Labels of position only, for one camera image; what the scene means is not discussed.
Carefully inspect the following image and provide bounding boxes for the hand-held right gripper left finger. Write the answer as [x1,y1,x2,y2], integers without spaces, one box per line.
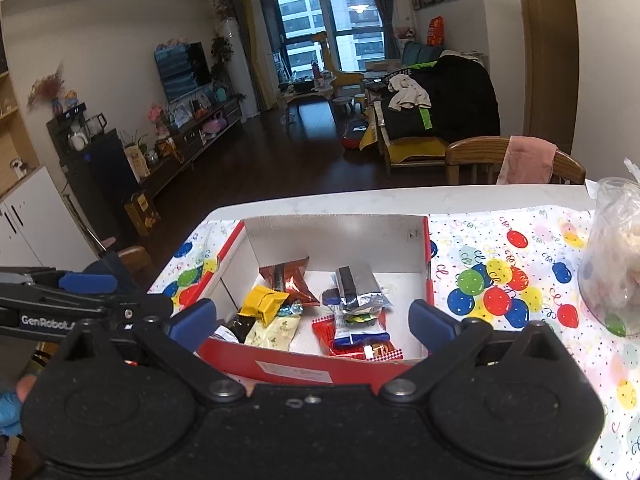
[47,297,248,403]

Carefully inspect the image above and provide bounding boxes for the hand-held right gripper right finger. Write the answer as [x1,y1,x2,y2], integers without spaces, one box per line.
[380,298,588,403]

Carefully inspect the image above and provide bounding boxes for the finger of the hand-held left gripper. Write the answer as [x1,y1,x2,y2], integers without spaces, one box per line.
[22,269,119,294]
[80,293,173,330]

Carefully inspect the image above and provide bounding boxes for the dark snack packet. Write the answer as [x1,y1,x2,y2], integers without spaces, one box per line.
[215,317,258,345]

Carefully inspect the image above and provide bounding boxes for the yellow snack packet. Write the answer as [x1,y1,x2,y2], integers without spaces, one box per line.
[237,285,291,327]

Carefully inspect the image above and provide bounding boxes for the white blue snack packet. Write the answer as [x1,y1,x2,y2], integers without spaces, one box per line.
[332,305,391,348]

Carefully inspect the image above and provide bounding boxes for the cream snack packet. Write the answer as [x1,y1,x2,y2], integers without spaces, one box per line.
[245,316,300,352]

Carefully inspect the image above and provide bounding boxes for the silver snack packet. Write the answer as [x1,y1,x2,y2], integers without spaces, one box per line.
[334,262,393,311]

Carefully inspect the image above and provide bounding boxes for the red snack packet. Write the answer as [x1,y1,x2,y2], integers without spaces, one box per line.
[311,312,405,361]

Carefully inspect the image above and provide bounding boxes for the brown orange snack packet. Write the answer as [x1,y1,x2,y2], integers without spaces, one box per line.
[258,256,321,307]

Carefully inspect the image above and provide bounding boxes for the red cardboard box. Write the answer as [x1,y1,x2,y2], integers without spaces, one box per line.
[197,214,436,396]

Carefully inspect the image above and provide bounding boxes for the person's left hand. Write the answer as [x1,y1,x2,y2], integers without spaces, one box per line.
[15,374,38,403]

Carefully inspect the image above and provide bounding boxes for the blue jeans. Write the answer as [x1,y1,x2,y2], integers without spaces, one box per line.
[97,250,148,295]

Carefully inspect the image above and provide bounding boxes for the wooden chair with jeans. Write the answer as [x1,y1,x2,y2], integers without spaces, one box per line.
[102,237,153,281]

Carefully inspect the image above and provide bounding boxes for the white cabinet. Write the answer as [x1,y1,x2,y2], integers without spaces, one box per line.
[0,165,98,271]

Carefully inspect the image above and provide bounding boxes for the yellow paper bag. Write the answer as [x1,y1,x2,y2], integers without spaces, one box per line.
[124,192,162,237]

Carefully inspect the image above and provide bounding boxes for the balloon print tablecloth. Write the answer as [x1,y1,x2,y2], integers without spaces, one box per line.
[147,205,640,480]

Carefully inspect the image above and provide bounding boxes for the black cabinet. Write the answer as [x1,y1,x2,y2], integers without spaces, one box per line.
[47,110,141,246]

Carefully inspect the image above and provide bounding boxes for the white paper bag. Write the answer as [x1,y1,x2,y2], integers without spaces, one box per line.
[122,142,151,181]

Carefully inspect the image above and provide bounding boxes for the wooden chair with towel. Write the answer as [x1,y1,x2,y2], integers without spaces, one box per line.
[445,136,587,186]

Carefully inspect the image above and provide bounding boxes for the wooden armchair yellow cushion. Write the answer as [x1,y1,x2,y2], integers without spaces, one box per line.
[372,100,451,178]

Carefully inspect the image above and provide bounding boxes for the dark television cabinet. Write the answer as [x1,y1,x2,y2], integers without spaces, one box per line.
[127,97,246,196]

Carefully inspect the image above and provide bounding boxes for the pink flowers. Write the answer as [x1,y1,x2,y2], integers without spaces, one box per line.
[147,102,171,136]

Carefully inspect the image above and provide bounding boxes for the clear plastic bag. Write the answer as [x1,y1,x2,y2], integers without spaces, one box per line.
[577,157,640,338]

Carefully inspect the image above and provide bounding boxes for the pink towel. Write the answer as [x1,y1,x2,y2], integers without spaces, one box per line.
[496,135,558,186]

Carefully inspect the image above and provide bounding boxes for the dried flower bouquet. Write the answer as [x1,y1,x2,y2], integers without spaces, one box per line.
[27,62,68,113]

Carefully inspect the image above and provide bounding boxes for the red blue toy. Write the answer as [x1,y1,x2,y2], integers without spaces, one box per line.
[341,116,371,151]

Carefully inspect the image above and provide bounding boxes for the black jacket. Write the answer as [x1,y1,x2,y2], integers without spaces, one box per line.
[382,54,501,143]

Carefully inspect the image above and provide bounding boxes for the white garment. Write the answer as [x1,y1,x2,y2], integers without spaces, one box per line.
[387,77,432,112]

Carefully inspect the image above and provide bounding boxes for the television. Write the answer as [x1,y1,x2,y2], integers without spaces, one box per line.
[154,41,213,103]

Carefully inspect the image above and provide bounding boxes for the wooden coffee table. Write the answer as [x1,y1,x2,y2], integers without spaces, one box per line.
[277,82,336,133]

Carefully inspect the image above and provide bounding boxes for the green houseplant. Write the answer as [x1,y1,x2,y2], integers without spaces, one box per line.
[210,35,236,86]

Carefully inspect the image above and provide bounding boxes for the white standing air conditioner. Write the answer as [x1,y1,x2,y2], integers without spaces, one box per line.
[220,17,261,116]

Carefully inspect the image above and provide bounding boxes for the teal sofa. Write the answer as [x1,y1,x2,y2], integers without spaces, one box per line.
[400,41,446,66]

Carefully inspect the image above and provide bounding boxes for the yellow grey curtain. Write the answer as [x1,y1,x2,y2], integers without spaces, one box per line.
[242,0,281,111]

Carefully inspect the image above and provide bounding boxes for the wooden door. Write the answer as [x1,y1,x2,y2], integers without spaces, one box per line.
[515,0,581,153]

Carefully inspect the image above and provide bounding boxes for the balcony window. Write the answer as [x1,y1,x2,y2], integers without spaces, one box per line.
[260,0,388,73]

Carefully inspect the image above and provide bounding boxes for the wooden wall shelf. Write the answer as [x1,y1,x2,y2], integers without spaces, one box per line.
[0,67,41,196]

